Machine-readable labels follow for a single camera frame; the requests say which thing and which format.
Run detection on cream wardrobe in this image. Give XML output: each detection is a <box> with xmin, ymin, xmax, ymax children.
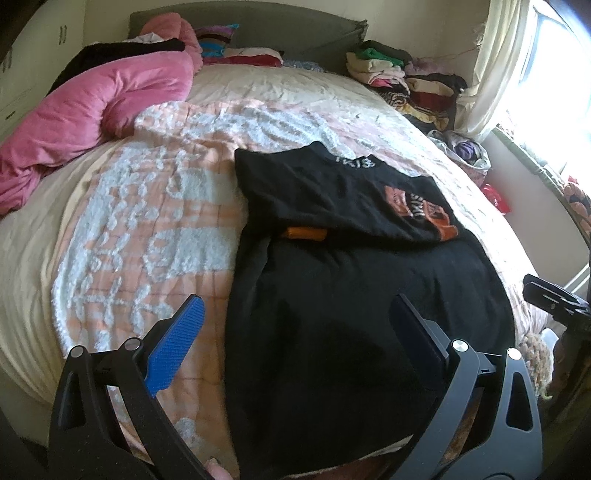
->
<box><xmin>0</xmin><ymin>0</ymin><xmax>134</xmax><ymax>148</ymax></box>

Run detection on black sweater with orange cuffs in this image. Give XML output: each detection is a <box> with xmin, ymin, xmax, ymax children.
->
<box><xmin>224</xmin><ymin>142</ymin><xmax>517</xmax><ymax>467</ymax></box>

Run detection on striped pillow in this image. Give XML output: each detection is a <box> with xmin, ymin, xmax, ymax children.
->
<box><xmin>194</xmin><ymin>24</ymin><xmax>240</xmax><ymax>58</ymax></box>

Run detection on peach checked fluffy blanket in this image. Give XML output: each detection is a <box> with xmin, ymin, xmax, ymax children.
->
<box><xmin>0</xmin><ymin>60</ymin><xmax>555</xmax><ymax>480</ymax></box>

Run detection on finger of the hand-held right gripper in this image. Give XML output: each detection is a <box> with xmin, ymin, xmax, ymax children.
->
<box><xmin>523</xmin><ymin>274</ymin><xmax>591</xmax><ymax>319</ymax></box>

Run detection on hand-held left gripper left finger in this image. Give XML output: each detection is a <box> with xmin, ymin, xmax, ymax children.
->
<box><xmin>48</xmin><ymin>294</ymin><xmax>218</xmax><ymax>480</ymax></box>

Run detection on grey headboard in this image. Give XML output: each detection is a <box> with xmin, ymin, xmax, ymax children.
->
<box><xmin>128</xmin><ymin>2</ymin><xmax>369</xmax><ymax>75</ymax></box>

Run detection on pile of folded clothes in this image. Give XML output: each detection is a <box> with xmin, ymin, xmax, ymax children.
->
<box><xmin>346</xmin><ymin>39</ymin><xmax>469</xmax><ymax>134</ymax></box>

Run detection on window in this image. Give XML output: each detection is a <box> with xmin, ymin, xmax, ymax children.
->
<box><xmin>489</xmin><ymin>0</ymin><xmax>591</xmax><ymax>185</ymax></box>

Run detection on person's left hand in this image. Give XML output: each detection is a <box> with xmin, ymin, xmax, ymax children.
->
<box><xmin>205</xmin><ymin>457</ymin><xmax>232</xmax><ymax>480</ymax></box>

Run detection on bag of crumpled clothes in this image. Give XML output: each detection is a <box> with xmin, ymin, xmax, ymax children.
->
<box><xmin>427</xmin><ymin>129</ymin><xmax>491</xmax><ymax>172</ymax></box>

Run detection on grey floral pillow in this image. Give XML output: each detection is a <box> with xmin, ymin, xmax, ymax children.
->
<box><xmin>281</xmin><ymin>58</ymin><xmax>326</xmax><ymax>72</ymax></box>

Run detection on cream curtain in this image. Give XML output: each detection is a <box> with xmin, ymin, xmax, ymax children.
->
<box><xmin>457</xmin><ymin>0</ymin><xmax>543</xmax><ymax>139</ymax></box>

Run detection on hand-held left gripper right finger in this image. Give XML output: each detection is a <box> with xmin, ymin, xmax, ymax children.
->
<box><xmin>389</xmin><ymin>293</ymin><xmax>544</xmax><ymax>480</ymax></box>

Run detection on black garment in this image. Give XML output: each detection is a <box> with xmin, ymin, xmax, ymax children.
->
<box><xmin>46</xmin><ymin>38</ymin><xmax>185</xmax><ymax>93</ymax></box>

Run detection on cream bedsheet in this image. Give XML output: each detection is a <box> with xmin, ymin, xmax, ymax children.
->
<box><xmin>0</xmin><ymin>152</ymin><xmax>93</xmax><ymax>402</ymax></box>

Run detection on pink duvet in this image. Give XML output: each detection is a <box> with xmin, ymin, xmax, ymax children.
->
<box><xmin>0</xmin><ymin>14</ymin><xmax>202</xmax><ymax>217</ymax></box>

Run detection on red plastic bag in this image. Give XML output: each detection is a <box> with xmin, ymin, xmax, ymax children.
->
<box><xmin>480</xmin><ymin>182</ymin><xmax>512</xmax><ymax>214</ymax></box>

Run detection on red and white folded cloth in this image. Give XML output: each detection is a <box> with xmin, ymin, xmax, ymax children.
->
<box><xmin>224</xmin><ymin>46</ymin><xmax>284</xmax><ymax>68</ymax></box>

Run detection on colourful patterned cloth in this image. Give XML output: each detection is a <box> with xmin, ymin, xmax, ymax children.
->
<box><xmin>558</xmin><ymin>178</ymin><xmax>591</xmax><ymax>224</ymax></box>

